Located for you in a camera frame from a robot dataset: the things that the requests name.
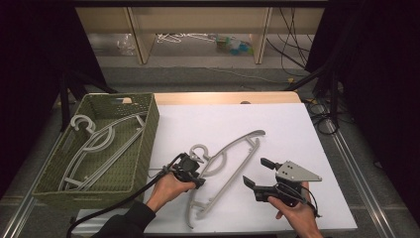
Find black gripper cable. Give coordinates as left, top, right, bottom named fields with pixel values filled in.
left=65, top=155, right=182, bottom=238
left=273, top=181, right=322, bottom=219

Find light wooden shelf unit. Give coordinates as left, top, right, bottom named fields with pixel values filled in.
left=74, top=6, right=326, bottom=65

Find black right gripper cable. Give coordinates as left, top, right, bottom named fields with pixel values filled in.
left=273, top=181, right=322, bottom=219

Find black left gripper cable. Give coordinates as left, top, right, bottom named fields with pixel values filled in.
left=65, top=155, right=182, bottom=238

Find person's left hand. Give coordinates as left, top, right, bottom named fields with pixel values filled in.
left=146, top=171, right=197, bottom=213

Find clear plastic bag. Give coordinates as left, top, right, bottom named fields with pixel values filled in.
left=116, top=33, right=137, bottom=57

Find aluminium rail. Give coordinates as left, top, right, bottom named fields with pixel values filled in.
left=325, top=118, right=399, bottom=238
left=0, top=130, right=65, bottom=238

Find black hanging cables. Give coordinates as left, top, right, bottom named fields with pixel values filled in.
left=265, top=7, right=315, bottom=70

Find black coiled floor cables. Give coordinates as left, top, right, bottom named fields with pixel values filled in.
left=304, top=96, right=345, bottom=136

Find black metal stand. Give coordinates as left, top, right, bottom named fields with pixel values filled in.
left=58, top=68, right=119, bottom=133
left=282, top=62, right=343, bottom=128

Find green woven basket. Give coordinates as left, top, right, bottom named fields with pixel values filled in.
left=32, top=92, right=160, bottom=210

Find black curtain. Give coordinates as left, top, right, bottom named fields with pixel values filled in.
left=0, top=0, right=108, bottom=199
left=304, top=0, right=420, bottom=227

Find person's right hand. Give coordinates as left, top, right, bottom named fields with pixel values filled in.
left=266, top=180, right=324, bottom=238

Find colourful plastic toys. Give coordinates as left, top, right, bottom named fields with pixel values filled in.
left=215, top=34, right=255, bottom=57

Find thin yellow floor cable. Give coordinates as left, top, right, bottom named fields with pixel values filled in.
left=207, top=66, right=295, bottom=84

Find white wire hangers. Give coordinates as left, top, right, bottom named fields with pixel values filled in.
left=156, top=32, right=217, bottom=45

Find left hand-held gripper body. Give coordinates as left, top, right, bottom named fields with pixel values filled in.
left=168, top=153, right=200, bottom=186

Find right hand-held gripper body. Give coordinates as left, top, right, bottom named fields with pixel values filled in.
left=253, top=160, right=323, bottom=208

